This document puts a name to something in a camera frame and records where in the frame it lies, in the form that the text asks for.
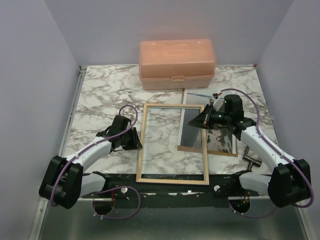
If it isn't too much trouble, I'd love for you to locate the light wooden picture frame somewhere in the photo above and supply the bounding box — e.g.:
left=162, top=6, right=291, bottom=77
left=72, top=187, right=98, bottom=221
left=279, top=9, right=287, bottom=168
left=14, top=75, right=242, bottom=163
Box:
left=136, top=103, right=210, bottom=185

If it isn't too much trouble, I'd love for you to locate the brown frame backing board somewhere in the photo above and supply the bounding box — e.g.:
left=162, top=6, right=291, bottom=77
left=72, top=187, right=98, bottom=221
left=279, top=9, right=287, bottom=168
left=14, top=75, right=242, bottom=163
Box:
left=177, top=87, right=239, bottom=158

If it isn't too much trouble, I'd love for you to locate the purple cable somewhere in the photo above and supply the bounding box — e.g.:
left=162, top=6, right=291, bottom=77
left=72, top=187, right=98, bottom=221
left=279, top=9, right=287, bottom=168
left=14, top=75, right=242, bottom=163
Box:
left=49, top=105, right=141, bottom=221
left=213, top=88, right=315, bottom=218

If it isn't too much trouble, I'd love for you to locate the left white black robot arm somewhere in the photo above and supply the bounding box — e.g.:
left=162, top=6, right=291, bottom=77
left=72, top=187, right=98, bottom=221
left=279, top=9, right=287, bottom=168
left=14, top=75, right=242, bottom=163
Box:
left=38, top=114, right=143, bottom=209

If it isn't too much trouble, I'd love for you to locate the orange translucent plastic box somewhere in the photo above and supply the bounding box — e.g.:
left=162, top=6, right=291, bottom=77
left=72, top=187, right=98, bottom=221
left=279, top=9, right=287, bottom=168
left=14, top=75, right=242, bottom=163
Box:
left=139, top=39, right=217, bottom=90

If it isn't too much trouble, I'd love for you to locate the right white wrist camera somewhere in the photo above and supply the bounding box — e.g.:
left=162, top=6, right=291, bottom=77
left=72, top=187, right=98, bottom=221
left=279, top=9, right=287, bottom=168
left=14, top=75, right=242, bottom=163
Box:
left=209, top=91, right=224, bottom=111

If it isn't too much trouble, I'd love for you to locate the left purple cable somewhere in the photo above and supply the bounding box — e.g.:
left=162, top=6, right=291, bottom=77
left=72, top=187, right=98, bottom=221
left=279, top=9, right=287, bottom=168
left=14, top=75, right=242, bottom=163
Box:
left=49, top=105, right=141, bottom=221

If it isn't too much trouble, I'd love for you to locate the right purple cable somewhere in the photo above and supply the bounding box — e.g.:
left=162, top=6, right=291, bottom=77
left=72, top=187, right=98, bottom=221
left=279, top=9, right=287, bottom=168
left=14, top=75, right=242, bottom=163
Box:
left=213, top=88, right=315, bottom=218

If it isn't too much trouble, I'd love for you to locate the aerial landscape photo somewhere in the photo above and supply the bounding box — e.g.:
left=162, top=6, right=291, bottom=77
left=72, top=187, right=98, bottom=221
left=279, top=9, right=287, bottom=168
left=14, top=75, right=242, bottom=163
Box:
left=177, top=89, right=238, bottom=155

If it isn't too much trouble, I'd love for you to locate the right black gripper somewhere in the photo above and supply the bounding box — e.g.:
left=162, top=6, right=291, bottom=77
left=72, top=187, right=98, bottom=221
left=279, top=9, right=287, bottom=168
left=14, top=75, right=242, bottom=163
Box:
left=189, top=103, right=232, bottom=130

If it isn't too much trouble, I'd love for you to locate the aluminium rail frame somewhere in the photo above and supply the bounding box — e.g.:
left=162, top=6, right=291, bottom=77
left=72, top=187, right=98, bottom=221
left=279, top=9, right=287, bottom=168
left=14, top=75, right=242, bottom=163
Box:
left=30, top=65, right=308, bottom=240

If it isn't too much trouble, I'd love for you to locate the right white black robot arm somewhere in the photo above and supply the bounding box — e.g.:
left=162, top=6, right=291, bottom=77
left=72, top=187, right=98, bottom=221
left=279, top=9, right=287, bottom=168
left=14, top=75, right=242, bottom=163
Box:
left=188, top=94, right=314, bottom=208

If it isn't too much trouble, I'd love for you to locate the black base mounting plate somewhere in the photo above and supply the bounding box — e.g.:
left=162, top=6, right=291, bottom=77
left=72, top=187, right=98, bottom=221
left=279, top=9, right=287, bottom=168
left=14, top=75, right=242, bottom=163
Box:
left=51, top=172, right=261, bottom=210

